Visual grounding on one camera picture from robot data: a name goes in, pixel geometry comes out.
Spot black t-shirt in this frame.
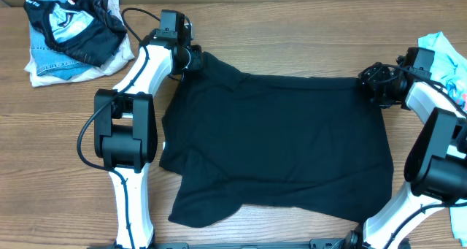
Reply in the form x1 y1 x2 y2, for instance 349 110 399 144
160 53 393 228

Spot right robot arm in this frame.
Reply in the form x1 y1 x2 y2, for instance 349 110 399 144
334 47 466 249

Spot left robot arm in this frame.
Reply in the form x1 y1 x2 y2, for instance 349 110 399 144
91 9 202 248

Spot folded white cloth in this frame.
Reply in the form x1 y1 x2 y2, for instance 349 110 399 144
25 0 134 87

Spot light blue garment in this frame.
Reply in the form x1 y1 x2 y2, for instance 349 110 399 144
417 31 466 247

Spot black and grey jersey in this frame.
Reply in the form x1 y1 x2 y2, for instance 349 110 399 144
23 0 127 66

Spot folded blue denim jeans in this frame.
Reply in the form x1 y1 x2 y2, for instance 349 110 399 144
24 0 95 80

